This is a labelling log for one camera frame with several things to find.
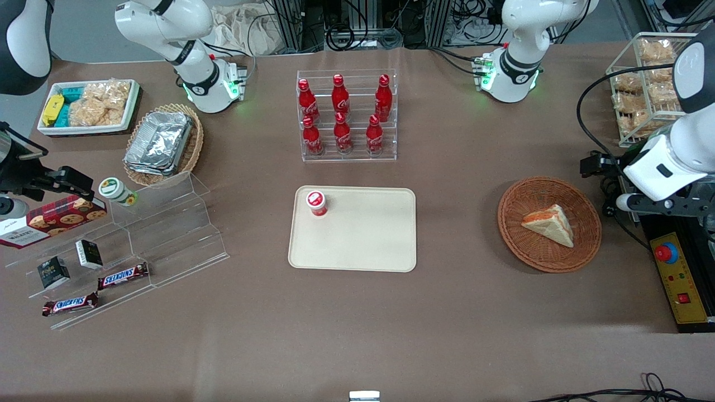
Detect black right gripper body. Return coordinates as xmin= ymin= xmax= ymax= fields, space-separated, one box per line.
xmin=0 ymin=123 xmax=50 ymax=200

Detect triangular sandwich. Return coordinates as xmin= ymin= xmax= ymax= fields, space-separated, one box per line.
xmin=521 ymin=204 xmax=575 ymax=248

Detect round brown wicker basket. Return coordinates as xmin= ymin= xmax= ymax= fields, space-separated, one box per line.
xmin=497 ymin=176 xmax=603 ymax=274

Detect oval wicker basket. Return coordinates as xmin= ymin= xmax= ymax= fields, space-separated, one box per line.
xmin=122 ymin=103 xmax=205 ymax=188

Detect beige plastic tray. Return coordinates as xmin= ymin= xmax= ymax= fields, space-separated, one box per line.
xmin=288 ymin=185 xmax=418 ymax=274

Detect red tartan cookie box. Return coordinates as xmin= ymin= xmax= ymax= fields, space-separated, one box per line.
xmin=0 ymin=194 xmax=108 ymax=250

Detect green white yogurt cup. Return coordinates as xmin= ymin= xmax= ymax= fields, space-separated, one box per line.
xmin=98 ymin=177 xmax=139 ymax=208

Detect white rectangular plastic bin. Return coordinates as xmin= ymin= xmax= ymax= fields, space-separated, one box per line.
xmin=37 ymin=79 xmax=141 ymax=137

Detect clear bag of pastry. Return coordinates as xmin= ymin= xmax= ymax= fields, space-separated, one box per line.
xmin=638 ymin=38 xmax=677 ymax=64
xmin=612 ymin=92 xmax=653 ymax=138
xmin=646 ymin=67 xmax=680 ymax=108
xmin=613 ymin=71 xmax=644 ymax=94

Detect yellow snack pack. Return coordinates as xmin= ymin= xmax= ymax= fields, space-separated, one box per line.
xmin=42 ymin=94 xmax=66 ymax=127

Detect small black carton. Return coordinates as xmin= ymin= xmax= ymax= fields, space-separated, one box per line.
xmin=37 ymin=255 xmax=72 ymax=290
xmin=75 ymin=240 xmax=104 ymax=270

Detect clear bag of rice crackers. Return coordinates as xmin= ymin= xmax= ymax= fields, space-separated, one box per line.
xmin=68 ymin=80 xmax=133 ymax=127

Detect teal snack pack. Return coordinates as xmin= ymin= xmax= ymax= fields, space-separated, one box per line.
xmin=55 ymin=85 xmax=87 ymax=127

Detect stack of foil trays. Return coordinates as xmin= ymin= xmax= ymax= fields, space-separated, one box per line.
xmin=123 ymin=111 xmax=194 ymax=177

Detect brown chocolate bar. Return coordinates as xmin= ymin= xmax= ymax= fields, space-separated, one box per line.
xmin=97 ymin=262 xmax=150 ymax=290
xmin=42 ymin=291 xmax=100 ymax=318

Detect clear acrylic step display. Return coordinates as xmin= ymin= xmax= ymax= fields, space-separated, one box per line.
xmin=4 ymin=170 xmax=231 ymax=331

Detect yellow black control box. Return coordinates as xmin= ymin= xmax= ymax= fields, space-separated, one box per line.
xmin=639 ymin=214 xmax=715 ymax=334

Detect red cola bottle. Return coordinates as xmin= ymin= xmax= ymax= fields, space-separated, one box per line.
xmin=302 ymin=116 xmax=324 ymax=156
xmin=331 ymin=74 xmax=351 ymax=116
xmin=365 ymin=114 xmax=385 ymax=156
xmin=297 ymin=78 xmax=321 ymax=124
xmin=333 ymin=112 xmax=354 ymax=155
xmin=374 ymin=74 xmax=393 ymax=122

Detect beige cloth bag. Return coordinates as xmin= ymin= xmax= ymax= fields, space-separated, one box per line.
xmin=208 ymin=4 xmax=281 ymax=57

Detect clear acrylic bottle rack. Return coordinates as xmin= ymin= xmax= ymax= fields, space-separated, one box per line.
xmin=295 ymin=69 xmax=399 ymax=164

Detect small red drink cup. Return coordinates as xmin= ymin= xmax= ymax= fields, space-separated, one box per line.
xmin=305 ymin=190 xmax=329 ymax=219

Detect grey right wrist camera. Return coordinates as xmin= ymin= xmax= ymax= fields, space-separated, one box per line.
xmin=0 ymin=197 xmax=30 ymax=219

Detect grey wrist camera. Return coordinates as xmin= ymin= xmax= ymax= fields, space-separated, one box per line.
xmin=616 ymin=193 xmax=645 ymax=213
xmin=0 ymin=197 xmax=30 ymax=219

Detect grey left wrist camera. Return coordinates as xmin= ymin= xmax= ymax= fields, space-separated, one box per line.
xmin=616 ymin=193 xmax=645 ymax=213

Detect white wire rack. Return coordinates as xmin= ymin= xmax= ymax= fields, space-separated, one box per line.
xmin=606 ymin=32 xmax=700 ymax=149

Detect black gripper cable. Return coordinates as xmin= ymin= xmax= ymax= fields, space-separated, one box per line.
xmin=576 ymin=69 xmax=678 ymax=162

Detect black cables at arm base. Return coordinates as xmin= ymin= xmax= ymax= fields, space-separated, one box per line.
xmin=427 ymin=46 xmax=488 ymax=77

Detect black cables on floor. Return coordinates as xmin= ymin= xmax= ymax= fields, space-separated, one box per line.
xmin=528 ymin=372 xmax=715 ymax=402

